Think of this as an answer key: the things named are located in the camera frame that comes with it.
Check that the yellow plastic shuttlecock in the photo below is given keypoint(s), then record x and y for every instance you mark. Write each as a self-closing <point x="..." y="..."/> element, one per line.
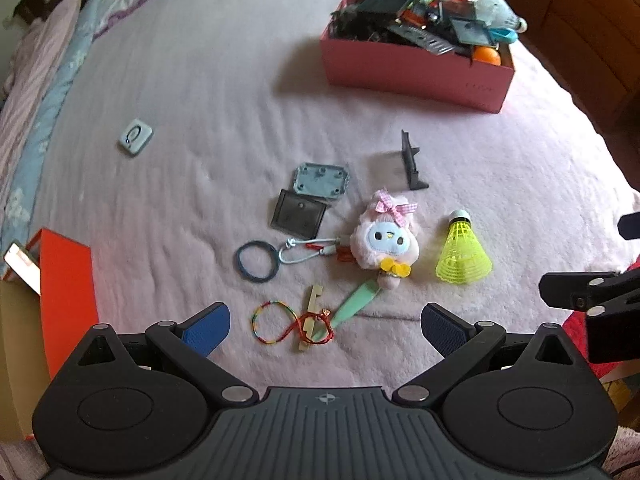
<point x="462" y="256"/>

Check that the pink striped quilt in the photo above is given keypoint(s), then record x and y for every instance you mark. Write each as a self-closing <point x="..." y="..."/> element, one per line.
<point x="30" y="85"/>

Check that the light blue plastic piece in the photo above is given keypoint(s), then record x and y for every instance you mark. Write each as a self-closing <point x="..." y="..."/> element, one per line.
<point x="505" y="35"/>

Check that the pink cardboard box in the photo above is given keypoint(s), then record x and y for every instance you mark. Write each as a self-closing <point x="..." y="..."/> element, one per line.
<point x="410" y="71"/>

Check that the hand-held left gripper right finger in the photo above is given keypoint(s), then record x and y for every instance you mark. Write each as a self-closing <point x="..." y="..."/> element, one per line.
<point x="441" y="329"/>

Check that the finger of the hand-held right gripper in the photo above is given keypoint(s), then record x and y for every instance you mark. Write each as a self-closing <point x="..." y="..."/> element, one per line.
<point x="570" y="290"/>
<point x="631" y="226"/>

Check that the wooden clip piece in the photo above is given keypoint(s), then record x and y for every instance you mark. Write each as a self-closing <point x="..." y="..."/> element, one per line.
<point x="314" y="305"/>

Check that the orange ball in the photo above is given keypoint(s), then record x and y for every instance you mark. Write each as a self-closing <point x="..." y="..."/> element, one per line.
<point x="487" y="56"/>

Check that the blue-grey square plate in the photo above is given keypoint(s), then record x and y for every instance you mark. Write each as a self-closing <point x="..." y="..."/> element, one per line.
<point x="320" y="181"/>

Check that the white square device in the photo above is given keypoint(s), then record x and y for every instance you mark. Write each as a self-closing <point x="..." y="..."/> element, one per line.
<point x="135" y="138"/>

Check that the brown cardboard box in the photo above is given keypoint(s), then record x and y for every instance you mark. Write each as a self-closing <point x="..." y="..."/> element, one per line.
<point x="15" y="360"/>

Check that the black plastic bracket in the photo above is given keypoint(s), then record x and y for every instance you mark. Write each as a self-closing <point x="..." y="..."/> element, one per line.
<point x="411" y="161"/>

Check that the black square tray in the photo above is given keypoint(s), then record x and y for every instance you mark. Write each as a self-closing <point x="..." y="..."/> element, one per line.
<point x="385" y="2"/>

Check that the white feather shuttlecock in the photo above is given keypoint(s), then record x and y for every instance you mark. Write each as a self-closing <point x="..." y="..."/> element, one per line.
<point x="497" y="7"/>

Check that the grey ribbed plastic piece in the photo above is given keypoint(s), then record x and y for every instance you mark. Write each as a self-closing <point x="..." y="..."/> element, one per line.
<point x="425" y="40"/>

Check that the dark grey square plate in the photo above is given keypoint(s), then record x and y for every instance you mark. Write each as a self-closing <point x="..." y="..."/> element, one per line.
<point x="470" y="30"/>
<point x="297" y="216"/>

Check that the red rose blanket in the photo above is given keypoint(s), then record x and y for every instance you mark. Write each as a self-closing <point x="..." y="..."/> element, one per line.
<point x="572" y="325"/>

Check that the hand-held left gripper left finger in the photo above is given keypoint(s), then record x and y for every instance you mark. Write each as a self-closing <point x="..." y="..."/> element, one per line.
<point x="207" y="331"/>

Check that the wooden wardrobe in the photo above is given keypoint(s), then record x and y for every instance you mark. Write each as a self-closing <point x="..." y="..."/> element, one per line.
<point x="600" y="20"/>

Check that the mint green plastic spatula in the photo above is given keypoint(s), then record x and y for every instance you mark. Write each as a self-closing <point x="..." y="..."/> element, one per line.
<point x="357" y="302"/>

